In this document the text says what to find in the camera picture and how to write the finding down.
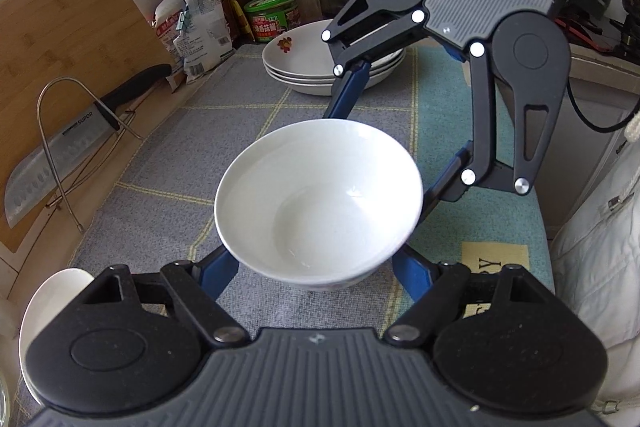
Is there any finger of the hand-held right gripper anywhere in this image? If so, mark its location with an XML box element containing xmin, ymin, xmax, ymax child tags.
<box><xmin>322</xmin><ymin>0</ymin><xmax>428</xmax><ymax>120</ymax></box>
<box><xmin>419</xmin><ymin>42</ymin><xmax>563</xmax><ymax>228</ymax></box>

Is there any person's white jacket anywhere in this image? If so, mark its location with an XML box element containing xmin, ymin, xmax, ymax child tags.
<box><xmin>550</xmin><ymin>107</ymin><xmax>640</xmax><ymax>427</ymax></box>

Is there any white and blue packet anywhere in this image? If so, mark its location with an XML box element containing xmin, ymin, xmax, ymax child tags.
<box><xmin>172</xmin><ymin>0</ymin><xmax>236</xmax><ymax>82</ymax></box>

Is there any white bowl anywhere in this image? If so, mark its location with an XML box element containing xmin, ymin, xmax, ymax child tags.
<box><xmin>20</xmin><ymin>268</ymin><xmax>96</xmax><ymax>403</ymax></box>
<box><xmin>214</xmin><ymin>118</ymin><xmax>425</xmax><ymax>292</ymax></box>

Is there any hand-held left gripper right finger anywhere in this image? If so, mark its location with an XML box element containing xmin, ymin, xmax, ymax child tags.
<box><xmin>382</xmin><ymin>244</ymin><xmax>581</xmax><ymax>348</ymax></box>

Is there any black gas stove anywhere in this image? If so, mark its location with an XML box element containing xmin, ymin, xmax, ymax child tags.
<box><xmin>555</xmin><ymin>0</ymin><xmax>640</xmax><ymax>58</ymax></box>

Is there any black-handled kitchen cleaver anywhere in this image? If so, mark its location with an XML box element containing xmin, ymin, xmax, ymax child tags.
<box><xmin>5</xmin><ymin>63</ymin><xmax>172</xmax><ymax>228</ymax></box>

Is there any metal wire rack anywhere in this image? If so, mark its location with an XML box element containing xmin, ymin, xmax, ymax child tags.
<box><xmin>37</xmin><ymin>77</ymin><xmax>143</xmax><ymax>233</ymax></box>

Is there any grey checked cloth mat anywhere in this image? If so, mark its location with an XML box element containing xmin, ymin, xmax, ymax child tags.
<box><xmin>15</xmin><ymin>42</ymin><xmax>556</xmax><ymax>408</ymax></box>

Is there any red and white packet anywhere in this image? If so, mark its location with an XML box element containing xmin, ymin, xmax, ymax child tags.
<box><xmin>152</xmin><ymin>0</ymin><xmax>190</xmax><ymax>72</ymax></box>

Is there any green-lidded sauce jar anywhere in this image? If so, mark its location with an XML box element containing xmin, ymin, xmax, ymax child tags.
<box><xmin>244</xmin><ymin>0</ymin><xmax>301</xmax><ymax>44</ymax></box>

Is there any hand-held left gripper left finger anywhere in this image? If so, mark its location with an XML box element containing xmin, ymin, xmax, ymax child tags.
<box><xmin>65</xmin><ymin>247</ymin><xmax>251</xmax><ymax>348</ymax></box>

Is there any bamboo cutting board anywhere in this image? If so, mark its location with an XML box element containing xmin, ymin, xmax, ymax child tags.
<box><xmin>0</xmin><ymin>0</ymin><xmax>161</xmax><ymax>253</ymax></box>

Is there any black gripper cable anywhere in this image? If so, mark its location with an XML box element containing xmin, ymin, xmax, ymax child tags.
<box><xmin>565</xmin><ymin>82</ymin><xmax>640</xmax><ymax>134</ymax></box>

